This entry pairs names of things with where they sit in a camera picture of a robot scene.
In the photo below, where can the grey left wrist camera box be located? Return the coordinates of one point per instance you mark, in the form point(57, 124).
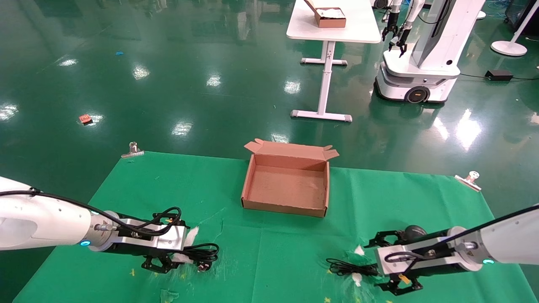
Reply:
point(168, 240)

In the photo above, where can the black power adapter brick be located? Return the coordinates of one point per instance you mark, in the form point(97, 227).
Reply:
point(499, 75)

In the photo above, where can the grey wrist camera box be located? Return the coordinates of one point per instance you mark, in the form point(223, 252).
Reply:
point(438, 264)
point(168, 240)

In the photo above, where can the white pole floor stand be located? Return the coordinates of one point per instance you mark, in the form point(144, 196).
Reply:
point(508, 48)

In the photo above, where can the white wheeled robot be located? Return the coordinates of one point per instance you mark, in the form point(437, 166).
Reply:
point(421, 75)

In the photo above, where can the dark cabinet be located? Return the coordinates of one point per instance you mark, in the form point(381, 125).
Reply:
point(514, 17)

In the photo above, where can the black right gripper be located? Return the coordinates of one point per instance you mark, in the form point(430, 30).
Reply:
point(414, 233)

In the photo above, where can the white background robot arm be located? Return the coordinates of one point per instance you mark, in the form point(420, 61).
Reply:
point(392, 19)
point(404, 35)

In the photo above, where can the white standing table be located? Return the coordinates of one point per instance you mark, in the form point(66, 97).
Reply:
point(362, 25)

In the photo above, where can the small red floor object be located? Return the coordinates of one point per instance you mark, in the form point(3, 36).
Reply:
point(85, 119)

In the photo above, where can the silver metal cloth clip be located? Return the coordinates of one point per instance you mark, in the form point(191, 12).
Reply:
point(468, 181)
point(133, 149)

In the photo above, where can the open brown cardboard box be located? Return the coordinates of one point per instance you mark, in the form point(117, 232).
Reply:
point(286, 189)

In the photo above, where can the green table cloth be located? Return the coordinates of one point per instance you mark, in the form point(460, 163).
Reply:
point(273, 252)

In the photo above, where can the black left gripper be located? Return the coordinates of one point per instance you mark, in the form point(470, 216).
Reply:
point(143, 251)

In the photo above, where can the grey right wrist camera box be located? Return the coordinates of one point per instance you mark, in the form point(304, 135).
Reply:
point(438, 264)

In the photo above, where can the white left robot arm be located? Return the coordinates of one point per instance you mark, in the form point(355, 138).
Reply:
point(38, 223)

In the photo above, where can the small brown cardboard box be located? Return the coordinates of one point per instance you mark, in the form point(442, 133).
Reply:
point(330, 22)

